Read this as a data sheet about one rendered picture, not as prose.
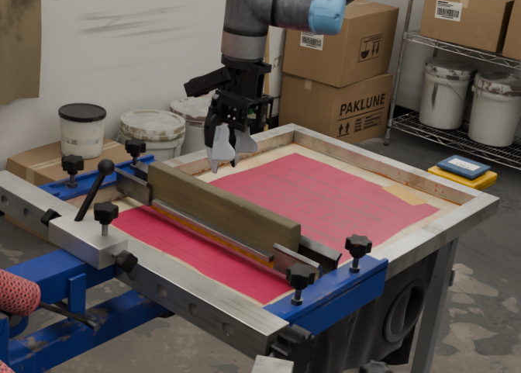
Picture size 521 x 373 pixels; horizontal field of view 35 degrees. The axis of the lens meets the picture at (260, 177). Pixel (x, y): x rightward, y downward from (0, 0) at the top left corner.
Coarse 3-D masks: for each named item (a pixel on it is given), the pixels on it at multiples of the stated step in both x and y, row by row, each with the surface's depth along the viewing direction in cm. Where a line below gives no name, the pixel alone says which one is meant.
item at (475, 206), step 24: (264, 144) 200; (312, 144) 205; (336, 144) 201; (192, 168) 182; (384, 168) 193; (408, 168) 190; (432, 192) 186; (456, 192) 182; (480, 192) 181; (456, 216) 168; (480, 216) 174; (408, 240) 155; (432, 240) 158; (408, 264) 153
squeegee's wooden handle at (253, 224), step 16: (160, 176) 157; (176, 176) 155; (192, 176) 155; (160, 192) 158; (176, 192) 156; (192, 192) 153; (208, 192) 150; (224, 192) 150; (192, 208) 154; (208, 208) 151; (224, 208) 148; (240, 208) 145; (256, 208) 145; (224, 224) 149; (240, 224) 146; (256, 224) 144; (272, 224) 141; (288, 224) 140; (256, 240) 145; (272, 240) 142; (288, 240) 140
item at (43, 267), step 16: (48, 256) 125; (64, 256) 126; (16, 272) 120; (32, 272) 120; (48, 272) 121; (64, 272) 122; (80, 272) 125; (96, 272) 127; (112, 272) 130; (48, 288) 121; (64, 288) 123
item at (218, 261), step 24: (360, 192) 183; (384, 192) 185; (408, 216) 174; (384, 240) 162; (192, 264) 145; (216, 264) 146; (240, 264) 147; (240, 288) 139; (264, 288) 140; (288, 288) 141
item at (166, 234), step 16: (288, 160) 197; (304, 160) 198; (224, 176) 184; (240, 176) 185; (256, 176) 186; (320, 176) 190; (336, 176) 191; (352, 176) 192; (144, 208) 164; (112, 224) 156; (128, 224) 157; (144, 224) 158; (160, 224) 158; (176, 224) 159; (144, 240) 152; (160, 240) 152; (176, 240) 153; (192, 240) 154; (208, 240) 154; (176, 256) 147
